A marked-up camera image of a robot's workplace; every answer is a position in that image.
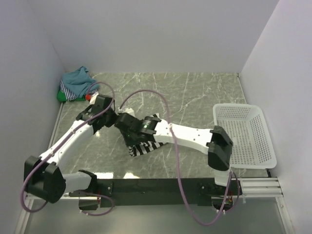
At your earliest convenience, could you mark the green folded tank top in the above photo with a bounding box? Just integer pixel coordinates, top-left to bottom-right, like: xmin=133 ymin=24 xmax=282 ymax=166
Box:
xmin=57 ymin=90 xmax=86 ymax=102

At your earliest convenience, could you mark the aluminium rail frame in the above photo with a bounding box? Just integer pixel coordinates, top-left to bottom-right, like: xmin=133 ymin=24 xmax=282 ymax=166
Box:
xmin=14 ymin=102 xmax=295 ymax=234

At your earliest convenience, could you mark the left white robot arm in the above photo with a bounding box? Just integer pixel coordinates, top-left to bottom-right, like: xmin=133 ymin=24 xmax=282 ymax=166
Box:
xmin=22 ymin=95 xmax=117 ymax=203

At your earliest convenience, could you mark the white plastic mesh basket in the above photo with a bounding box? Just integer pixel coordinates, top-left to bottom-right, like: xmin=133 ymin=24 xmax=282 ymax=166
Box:
xmin=213 ymin=103 xmax=277 ymax=169

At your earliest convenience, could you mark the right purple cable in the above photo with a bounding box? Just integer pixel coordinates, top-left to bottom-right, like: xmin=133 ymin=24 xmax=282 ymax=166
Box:
xmin=118 ymin=89 xmax=242 ymax=226

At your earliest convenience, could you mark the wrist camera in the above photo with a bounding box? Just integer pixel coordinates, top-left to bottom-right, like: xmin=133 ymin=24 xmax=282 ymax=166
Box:
xmin=85 ymin=93 xmax=98 ymax=105
xmin=118 ymin=107 xmax=135 ymax=117

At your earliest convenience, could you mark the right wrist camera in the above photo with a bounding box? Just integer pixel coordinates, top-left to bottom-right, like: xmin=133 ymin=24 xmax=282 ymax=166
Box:
xmin=118 ymin=107 xmax=135 ymax=117

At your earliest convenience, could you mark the blue striped folded tank top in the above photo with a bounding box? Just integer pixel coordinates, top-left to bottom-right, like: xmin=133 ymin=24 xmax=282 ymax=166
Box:
xmin=57 ymin=81 xmax=97 ymax=102

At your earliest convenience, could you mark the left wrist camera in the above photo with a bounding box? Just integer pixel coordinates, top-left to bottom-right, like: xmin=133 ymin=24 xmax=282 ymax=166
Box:
xmin=85 ymin=93 xmax=98 ymax=105

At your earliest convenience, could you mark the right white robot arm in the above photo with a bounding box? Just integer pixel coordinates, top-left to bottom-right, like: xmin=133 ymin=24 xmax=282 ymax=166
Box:
xmin=115 ymin=113 xmax=233 ymax=195

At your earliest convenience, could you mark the teal folded tank top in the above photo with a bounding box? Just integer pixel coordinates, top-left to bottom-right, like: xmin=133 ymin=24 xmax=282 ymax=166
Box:
xmin=61 ymin=66 xmax=99 ymax=98

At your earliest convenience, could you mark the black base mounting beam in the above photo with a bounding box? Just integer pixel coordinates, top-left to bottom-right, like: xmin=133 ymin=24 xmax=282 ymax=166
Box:
xmin=68 ymin=177 xmax=244 ymax=210

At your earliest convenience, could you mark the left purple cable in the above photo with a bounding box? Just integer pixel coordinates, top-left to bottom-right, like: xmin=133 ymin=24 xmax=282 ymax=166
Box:
xmin=19 ymin=81 xmax=116 ymax=217

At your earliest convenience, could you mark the black white striped tank top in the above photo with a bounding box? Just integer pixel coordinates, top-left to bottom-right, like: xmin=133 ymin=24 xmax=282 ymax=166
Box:
xmin=127 ymin=113 xmax=165 ymax=158

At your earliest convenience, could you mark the purple cable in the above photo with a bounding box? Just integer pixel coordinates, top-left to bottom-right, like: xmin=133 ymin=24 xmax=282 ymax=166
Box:
xmin=19 ymin=81 xmax=116 ymax=217
xmin=118 ymin=89 xmax=242 ymax=226

